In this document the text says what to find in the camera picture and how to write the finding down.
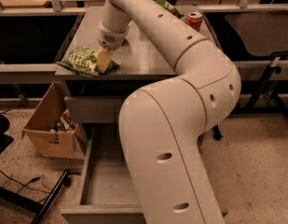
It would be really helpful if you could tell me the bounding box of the black chair base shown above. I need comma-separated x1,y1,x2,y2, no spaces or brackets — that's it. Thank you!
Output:
0,114,14,155

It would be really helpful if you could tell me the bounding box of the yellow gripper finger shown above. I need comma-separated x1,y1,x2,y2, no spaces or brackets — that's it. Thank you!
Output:
96,48,113,74

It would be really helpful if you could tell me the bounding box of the green orange chip bag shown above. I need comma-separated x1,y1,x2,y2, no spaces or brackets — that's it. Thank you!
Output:
156,0,183,19

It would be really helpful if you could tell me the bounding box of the closed grey top drawer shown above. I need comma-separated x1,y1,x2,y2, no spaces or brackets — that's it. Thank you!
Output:
64,96,122,123

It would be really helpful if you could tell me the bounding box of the cardboard box with items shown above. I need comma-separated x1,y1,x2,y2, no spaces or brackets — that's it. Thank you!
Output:
22,82,86,160

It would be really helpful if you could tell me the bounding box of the green jalapeno chip bag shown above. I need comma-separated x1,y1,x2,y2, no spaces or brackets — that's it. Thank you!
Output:
57,46,119,77

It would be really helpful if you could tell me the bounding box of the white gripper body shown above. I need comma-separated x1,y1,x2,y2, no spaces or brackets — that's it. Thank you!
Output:
97,22,129,50

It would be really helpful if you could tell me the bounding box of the orange soda can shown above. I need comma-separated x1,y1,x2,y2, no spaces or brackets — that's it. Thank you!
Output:
185,12,203,31

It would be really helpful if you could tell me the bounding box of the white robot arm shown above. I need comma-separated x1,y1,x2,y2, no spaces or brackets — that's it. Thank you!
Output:
101,0,241,224

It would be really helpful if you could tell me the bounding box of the black floor cable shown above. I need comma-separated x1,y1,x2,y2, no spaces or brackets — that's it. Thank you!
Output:
0,164,54,203

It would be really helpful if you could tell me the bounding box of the open grey middle drawer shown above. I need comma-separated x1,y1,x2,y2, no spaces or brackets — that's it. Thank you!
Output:
62,123,228,224

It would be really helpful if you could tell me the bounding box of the grey drawer cabinet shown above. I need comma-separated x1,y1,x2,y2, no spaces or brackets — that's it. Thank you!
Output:
55,5,231,224

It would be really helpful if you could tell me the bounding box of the black table leg frame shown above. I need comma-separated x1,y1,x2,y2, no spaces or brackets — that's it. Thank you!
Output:
0,169,72,224

